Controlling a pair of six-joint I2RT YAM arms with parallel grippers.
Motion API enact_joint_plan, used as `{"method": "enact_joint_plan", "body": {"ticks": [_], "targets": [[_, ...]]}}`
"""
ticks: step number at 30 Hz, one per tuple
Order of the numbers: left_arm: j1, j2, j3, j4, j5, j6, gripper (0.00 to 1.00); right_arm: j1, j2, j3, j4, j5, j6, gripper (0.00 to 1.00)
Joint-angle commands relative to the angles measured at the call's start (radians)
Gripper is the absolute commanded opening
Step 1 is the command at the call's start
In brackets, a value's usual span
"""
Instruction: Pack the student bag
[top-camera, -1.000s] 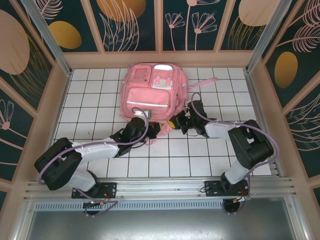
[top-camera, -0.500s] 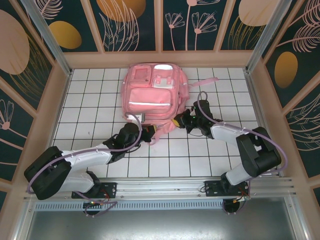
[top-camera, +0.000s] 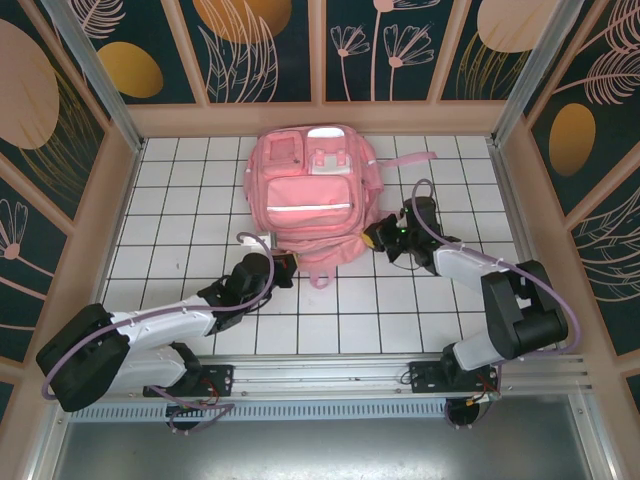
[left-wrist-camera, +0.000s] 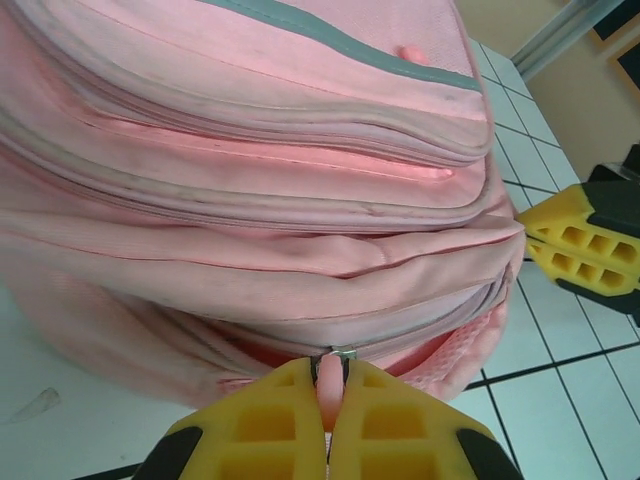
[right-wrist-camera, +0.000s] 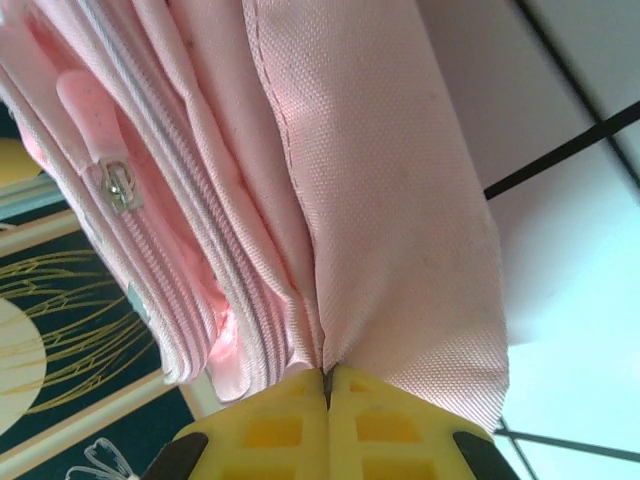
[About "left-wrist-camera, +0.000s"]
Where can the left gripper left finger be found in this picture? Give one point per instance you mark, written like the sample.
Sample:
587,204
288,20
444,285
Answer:
225,445

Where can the right aluminium corner post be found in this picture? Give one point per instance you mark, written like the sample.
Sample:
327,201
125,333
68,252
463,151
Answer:
560,35

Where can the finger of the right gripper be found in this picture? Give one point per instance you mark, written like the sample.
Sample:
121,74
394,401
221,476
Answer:
600,215
590,272

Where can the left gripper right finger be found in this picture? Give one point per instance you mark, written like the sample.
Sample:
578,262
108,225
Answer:
430,445

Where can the pink student backpack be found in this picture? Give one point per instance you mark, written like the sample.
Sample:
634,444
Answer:
250,175

